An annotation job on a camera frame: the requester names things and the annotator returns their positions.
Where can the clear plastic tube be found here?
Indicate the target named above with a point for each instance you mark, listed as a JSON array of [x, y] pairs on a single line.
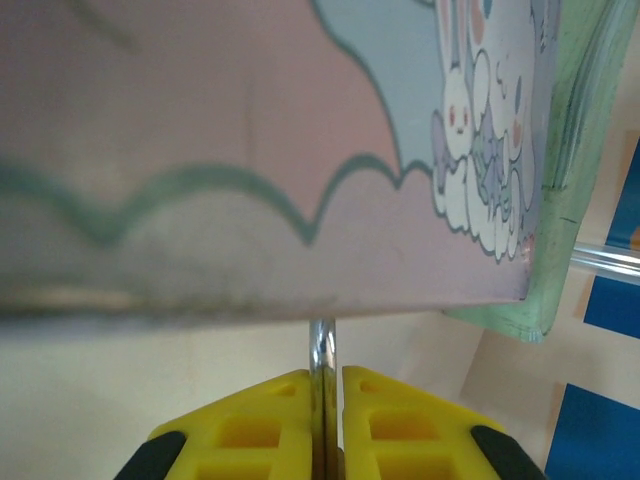
[[607, 262]]

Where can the blue background panel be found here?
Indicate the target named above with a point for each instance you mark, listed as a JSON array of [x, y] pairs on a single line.
[[595, 435]]

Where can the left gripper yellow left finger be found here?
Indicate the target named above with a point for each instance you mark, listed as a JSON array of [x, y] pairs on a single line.
[[250, 440]]

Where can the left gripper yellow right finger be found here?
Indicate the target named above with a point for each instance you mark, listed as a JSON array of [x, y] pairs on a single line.
[[410, 440]]

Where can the pink box with bunny print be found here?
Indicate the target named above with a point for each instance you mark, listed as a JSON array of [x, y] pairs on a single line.
[[200, 125]]

